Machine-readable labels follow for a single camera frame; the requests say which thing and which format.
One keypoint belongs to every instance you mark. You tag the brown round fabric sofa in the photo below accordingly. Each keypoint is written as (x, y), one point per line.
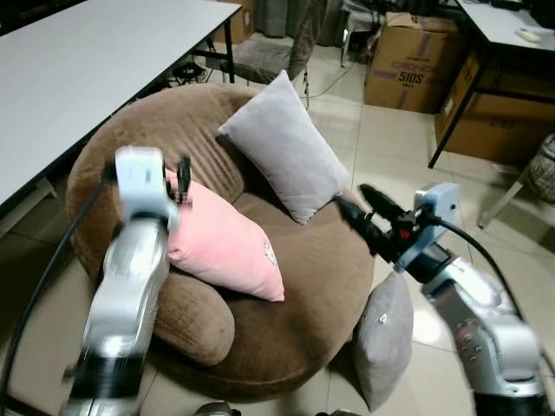
(286, 286)

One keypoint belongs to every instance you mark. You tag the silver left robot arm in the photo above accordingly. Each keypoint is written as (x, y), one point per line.
(130, 295)

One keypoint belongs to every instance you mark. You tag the large plain cardboard box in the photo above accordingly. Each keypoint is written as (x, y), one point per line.
(503, 126)

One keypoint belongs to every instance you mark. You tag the grey pillow with small label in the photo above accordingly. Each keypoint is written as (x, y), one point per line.
(384, 338)

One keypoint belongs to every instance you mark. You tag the grey square pillow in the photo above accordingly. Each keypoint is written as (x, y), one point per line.
(286, 152)

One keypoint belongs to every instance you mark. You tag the printed cardboard box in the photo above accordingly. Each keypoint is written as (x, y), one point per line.
(412, 65)

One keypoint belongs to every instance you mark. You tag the small brown cardboard box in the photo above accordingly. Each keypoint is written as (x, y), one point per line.
(236, 19)

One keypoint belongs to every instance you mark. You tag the woven chair with metal legs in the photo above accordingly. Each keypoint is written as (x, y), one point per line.
(542, 173)

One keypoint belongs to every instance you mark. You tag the pink pillow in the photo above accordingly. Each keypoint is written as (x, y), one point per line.
(225, 247)

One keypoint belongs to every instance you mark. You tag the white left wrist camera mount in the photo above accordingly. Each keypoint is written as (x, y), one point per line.
(141, 182)

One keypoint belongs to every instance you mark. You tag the chair with grey cushion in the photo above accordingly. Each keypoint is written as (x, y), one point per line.
(264, 56)

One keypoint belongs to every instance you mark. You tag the black power strip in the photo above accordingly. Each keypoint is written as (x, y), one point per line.
(186, 71)

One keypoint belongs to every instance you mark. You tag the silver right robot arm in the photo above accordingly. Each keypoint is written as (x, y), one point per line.
(477, 329)

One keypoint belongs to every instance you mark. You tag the white desk with black legs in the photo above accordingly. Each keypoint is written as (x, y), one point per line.
(512, 22)

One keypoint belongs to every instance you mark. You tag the white computer mouse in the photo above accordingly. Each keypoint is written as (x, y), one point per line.
(528, 35)

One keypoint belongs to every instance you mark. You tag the large white table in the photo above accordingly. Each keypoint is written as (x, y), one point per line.
(87, 61)

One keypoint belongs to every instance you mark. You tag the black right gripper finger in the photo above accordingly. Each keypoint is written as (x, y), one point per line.
(360, 222)
(383, 204)

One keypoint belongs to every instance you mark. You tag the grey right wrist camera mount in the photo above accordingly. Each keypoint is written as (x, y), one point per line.
(439, 201)

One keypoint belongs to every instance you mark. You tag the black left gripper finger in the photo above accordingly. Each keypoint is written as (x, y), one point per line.
(185, 178)

